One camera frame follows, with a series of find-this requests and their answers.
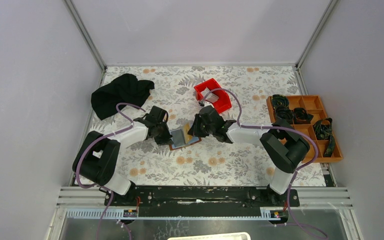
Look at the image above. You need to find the brown leather card holder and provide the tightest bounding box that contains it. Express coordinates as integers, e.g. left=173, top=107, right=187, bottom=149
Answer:
left=169, top=128, right=202, bottom=151

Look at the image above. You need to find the stack of credit cards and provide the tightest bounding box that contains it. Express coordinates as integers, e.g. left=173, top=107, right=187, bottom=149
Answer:
left=201, top=87, right=219, bottom=104

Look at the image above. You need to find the gold VIP credit card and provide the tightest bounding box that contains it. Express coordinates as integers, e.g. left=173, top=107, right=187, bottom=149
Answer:
left=182, top=122, right=196, bottom=145

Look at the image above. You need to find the black VIP credit card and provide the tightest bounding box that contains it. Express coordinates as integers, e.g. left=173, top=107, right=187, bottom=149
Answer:
left=170, top=129, right=187, bottom=149

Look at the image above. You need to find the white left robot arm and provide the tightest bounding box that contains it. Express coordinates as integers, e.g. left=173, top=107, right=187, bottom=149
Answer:
left=72, top=106, right=173, bottom=206

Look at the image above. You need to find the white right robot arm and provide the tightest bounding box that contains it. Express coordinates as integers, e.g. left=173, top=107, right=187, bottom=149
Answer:
left=188, top=106, right=314, bottom=206

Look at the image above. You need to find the red plastic bin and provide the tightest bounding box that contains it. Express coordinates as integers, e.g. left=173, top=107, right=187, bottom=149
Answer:
left=193, top=78, right=232, bottom=114

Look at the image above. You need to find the floral table mat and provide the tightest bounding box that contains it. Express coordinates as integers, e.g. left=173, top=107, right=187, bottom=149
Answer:
left=74, top=65, right=327, bottom=187

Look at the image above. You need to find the black cloth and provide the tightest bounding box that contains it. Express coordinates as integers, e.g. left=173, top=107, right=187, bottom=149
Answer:
left=91, top=73, right=155, bottom=120

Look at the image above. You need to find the dark rolled tie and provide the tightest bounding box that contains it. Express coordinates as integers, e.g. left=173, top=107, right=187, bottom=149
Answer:
left=293, top=107, right=314, bottom=125
left=274, top=106, right=295, bottom=125
left=271, top=94, right=290, bottom=110

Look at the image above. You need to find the orange compartment tray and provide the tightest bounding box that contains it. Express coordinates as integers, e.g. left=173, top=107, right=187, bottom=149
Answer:
left=266, top=95, right=343, bottom=163

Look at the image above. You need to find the dark patterned tie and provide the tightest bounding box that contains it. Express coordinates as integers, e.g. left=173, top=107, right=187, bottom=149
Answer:
left=312, top=117, right=336, bottom=158

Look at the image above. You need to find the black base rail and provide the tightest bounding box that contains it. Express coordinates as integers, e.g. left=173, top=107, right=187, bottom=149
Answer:
left=104, top=185, right=300, bottom=218

